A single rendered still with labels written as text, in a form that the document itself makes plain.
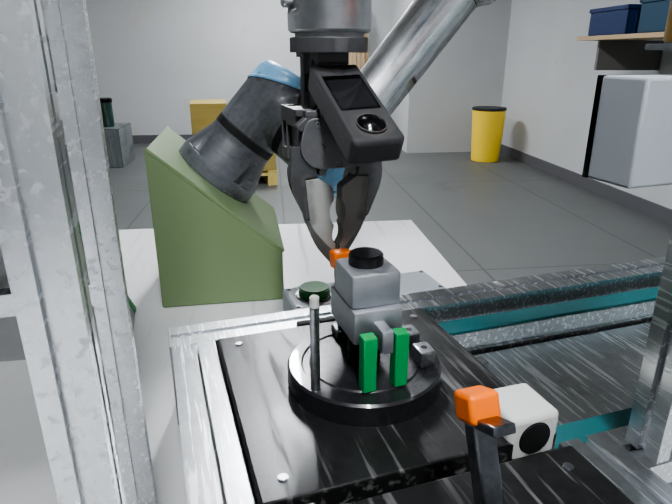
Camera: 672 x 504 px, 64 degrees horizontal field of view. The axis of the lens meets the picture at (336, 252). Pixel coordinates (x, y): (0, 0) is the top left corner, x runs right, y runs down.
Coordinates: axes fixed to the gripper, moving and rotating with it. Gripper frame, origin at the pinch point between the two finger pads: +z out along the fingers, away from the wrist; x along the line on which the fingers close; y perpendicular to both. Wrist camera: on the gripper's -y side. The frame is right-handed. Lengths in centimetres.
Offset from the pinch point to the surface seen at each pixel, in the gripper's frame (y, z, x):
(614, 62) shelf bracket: 309, -12, -332
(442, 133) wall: 610, 83, -353
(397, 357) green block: -13.0, 4.8, -1.0
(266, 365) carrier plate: -3.0, 9.7, 8.1
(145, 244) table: 72, 21, 20
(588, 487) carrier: -25.6, 9.7, -10.0
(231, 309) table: 33.5, 20.9, 7.0
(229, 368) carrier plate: -2.4, 9.7, 11.6
